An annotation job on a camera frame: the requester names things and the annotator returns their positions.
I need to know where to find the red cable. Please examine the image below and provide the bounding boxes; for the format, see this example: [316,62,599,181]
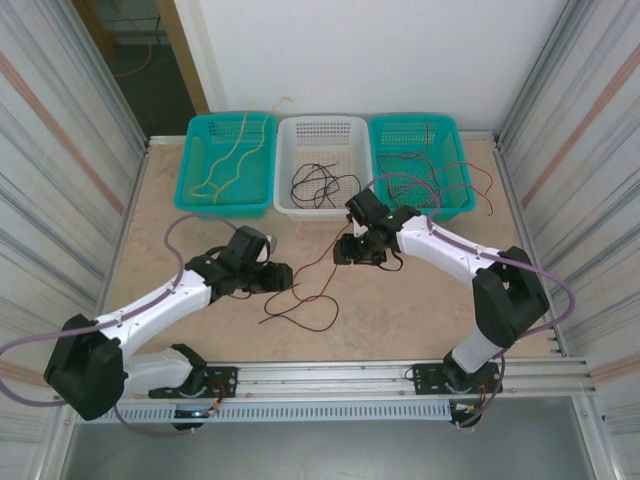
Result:
[387,162,496,217]
[292,234,351,304]
[376,121,454,207]

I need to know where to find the yellow cable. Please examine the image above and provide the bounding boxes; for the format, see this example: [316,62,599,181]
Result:
[212,96,295,204]
[189,109,252,199]

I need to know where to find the teal plastic basket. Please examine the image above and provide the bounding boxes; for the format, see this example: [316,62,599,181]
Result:
[368,115,477,224]
[173,113,279,221]

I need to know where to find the white plastic basket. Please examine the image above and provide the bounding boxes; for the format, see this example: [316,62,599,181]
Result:
[273,115,375,224]

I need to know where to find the brown wooden board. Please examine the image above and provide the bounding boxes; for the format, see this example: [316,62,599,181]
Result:
[71,0,119,62]

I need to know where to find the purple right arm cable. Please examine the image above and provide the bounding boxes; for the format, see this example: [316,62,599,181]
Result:
[364,172,576,430]

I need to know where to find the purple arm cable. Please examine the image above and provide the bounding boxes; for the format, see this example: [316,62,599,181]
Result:
[364,172,576,430]
[0,212,239,439]

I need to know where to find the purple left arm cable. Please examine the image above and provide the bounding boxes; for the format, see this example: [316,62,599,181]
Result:
[0,212,239,439]

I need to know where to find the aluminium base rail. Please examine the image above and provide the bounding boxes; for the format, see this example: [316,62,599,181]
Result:
[52,357,597,401]

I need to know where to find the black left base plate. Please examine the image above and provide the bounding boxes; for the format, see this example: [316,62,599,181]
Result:
[148,366,239,400]

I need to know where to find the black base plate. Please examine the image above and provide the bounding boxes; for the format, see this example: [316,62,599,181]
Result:
[148,366,239,400]
[410,363,504,397]

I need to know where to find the red black base wires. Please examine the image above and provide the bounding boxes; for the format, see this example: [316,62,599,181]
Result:
[452,378,502,417]
[207,377,237,417]

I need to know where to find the grey slotted cable duct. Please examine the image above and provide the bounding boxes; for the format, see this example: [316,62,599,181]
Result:
[113,399,454,424]

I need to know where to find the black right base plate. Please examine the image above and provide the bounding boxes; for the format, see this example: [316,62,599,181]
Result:
[410,363,504,397]

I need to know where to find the wooden door frame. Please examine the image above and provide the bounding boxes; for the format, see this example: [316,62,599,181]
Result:
[153,0,211,116]

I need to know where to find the orange floor cable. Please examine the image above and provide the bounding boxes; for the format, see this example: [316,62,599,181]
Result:
[110,42,155,79]

